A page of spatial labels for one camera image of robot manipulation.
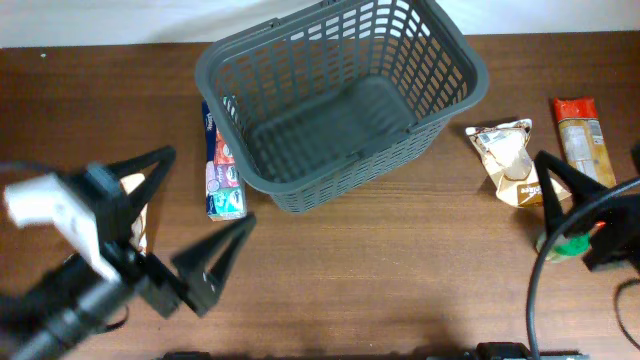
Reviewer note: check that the grey plastic shopping basket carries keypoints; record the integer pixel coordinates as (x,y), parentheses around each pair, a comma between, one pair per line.
(319,102)

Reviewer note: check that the red spaghetti packet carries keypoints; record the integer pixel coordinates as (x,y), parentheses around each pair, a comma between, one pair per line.
(582,138)

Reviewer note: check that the brown white snack bag left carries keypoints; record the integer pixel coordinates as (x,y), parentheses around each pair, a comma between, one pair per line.
(138,227)

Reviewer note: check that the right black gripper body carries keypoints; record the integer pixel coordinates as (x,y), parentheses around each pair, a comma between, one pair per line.
(624,245)

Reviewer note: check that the green lid spice jar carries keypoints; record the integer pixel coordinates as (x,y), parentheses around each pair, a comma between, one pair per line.
(567,248)

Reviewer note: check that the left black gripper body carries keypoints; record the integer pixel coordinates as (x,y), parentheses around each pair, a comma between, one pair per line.
(146,273)

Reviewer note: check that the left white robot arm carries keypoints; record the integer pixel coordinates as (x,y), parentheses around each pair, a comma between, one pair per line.
(45,322)

